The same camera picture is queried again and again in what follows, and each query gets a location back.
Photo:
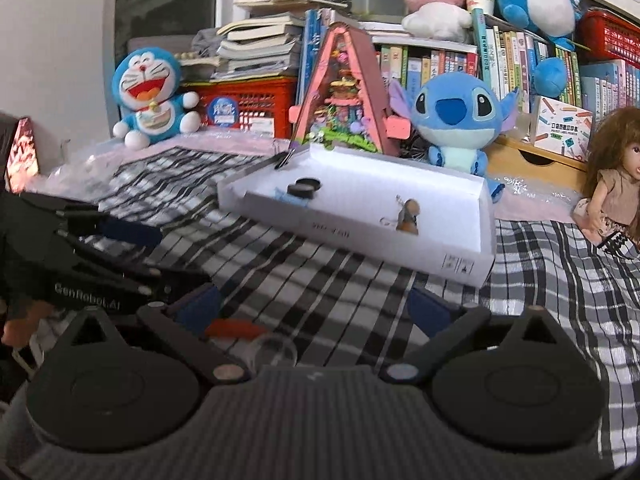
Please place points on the white colourful stationery box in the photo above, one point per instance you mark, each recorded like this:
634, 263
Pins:
561, 128

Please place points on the pink fuzzy blanket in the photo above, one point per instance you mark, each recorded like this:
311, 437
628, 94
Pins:
200, 145

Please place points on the left hand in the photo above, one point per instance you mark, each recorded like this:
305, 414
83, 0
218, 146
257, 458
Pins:
23, 320

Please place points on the black round puck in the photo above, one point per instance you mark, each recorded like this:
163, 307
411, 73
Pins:
313, 183
301, 190

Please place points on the blue white penguin plush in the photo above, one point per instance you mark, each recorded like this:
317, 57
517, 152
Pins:
554, 19

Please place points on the Doraemon plush toy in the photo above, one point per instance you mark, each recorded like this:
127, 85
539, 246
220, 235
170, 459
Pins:
146, 85

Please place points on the pink triangular diorama house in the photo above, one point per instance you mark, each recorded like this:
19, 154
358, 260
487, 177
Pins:
347, 104

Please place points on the stack of books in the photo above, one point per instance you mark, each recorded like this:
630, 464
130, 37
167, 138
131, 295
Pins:
268, 43

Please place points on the black binder clip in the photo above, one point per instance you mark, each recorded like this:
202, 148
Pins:
400, 217
281, 159

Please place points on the brown haired baby doll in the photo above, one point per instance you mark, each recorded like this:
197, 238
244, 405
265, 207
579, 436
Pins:
610, 196

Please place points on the wooden drawer box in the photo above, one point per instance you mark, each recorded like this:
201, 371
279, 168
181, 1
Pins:
512, 158

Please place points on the brown wooden ball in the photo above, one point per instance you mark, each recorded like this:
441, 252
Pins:
411, 208
408, 227

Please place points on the blue plastic hair clip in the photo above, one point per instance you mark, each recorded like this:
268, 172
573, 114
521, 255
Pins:
288, 198

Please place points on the black binder clip on tray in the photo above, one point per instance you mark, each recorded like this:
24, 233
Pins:
281, 159

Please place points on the red patterned box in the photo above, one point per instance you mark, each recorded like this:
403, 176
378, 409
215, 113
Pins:
19, 161

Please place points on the red basket on shelf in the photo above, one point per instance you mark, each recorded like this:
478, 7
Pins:
605, 36

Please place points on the red plastic crate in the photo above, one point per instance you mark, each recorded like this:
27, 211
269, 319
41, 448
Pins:
259, 105

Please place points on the white cardboard box tray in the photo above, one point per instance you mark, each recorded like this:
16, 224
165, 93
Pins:
457, 234

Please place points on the blue Stitch plush toy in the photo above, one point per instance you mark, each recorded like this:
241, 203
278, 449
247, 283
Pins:
457, 115

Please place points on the black white plaid cloth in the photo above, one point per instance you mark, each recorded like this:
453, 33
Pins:
342, 308

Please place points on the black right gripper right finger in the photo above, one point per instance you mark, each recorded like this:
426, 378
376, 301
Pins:
449, 330

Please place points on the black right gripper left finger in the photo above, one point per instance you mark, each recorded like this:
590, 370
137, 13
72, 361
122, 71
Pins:
180, 328

